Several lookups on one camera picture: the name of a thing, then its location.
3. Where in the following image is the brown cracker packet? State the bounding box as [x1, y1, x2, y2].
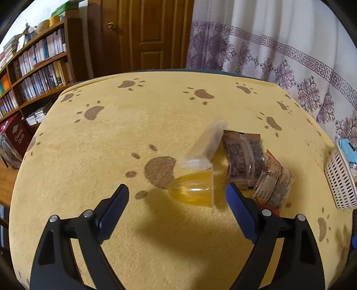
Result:
[250, 150, 297, 209]

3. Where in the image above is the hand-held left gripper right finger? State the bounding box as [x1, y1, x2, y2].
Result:
[225, 182, 325, 290]

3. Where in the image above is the brown seed bar packet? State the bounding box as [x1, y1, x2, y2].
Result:
[222, 130, 268, 190]

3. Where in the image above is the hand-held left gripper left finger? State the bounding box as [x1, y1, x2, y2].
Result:
[29, 183, 130, 290]

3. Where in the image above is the stack of magazines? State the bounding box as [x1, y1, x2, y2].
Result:
[26, 102, 53, 126]

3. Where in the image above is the clear long snack packet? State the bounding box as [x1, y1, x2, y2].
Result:
[178, 120, 228, 170]

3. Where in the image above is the white purple patterned curtain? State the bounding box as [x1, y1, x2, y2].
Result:
[185, 0, 357, 151]

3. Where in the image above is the yellow paw print tablecloth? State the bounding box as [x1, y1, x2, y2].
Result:
[8, 71, 353, 290]

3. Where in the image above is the dark red box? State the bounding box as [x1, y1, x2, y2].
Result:
[0, 113, 32, 170]

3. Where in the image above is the white plastic basket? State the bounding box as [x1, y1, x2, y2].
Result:
[325, 137, 357, 210]

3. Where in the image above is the green box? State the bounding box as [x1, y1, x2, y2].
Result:
[51, 0, 84, 18]

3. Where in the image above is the brown wooden door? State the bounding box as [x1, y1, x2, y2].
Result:
[88, 0, 194, 79]

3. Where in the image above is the orange jelly cup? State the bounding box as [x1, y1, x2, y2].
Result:
[168, 164, 216, 214]

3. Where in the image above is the blue snack packet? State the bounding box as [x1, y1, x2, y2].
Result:
[338, 138, 357, 165]

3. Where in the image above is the wooden bookshelf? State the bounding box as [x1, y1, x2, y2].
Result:
[0, 18, 84, 123]

